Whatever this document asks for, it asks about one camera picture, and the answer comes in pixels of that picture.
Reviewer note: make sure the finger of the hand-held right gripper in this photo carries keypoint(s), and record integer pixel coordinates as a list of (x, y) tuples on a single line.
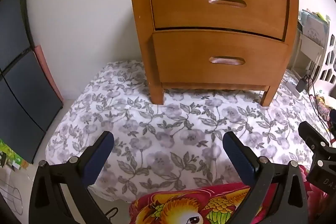
[(313, 138)]

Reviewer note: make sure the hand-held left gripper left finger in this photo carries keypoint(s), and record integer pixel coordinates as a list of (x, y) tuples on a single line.
[(101, 153)]

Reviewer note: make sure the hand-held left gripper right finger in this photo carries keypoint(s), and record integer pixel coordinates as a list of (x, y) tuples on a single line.
[(236, 153)]

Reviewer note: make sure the white power strip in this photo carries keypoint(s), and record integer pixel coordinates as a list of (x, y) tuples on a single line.
[(292, 88)]

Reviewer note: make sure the black charger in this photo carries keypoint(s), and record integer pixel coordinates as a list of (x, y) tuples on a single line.
[(302, 85)]

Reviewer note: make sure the grey floral quilt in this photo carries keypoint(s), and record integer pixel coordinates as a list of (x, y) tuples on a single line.
[(162, 134)]

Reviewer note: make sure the red printed blanket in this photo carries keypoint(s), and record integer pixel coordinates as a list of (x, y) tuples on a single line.
[(183, 203)]

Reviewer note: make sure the green carton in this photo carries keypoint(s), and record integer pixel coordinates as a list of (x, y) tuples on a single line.
[(10, 154)]

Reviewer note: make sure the white shelf unit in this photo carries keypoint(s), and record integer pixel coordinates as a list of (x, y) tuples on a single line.
[(308, 45)]

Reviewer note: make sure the pink foam mat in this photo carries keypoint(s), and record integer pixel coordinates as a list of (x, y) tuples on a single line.
[(47, 69)]

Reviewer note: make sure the wooden nightstand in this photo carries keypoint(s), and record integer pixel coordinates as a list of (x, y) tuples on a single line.
[(143, 37)]

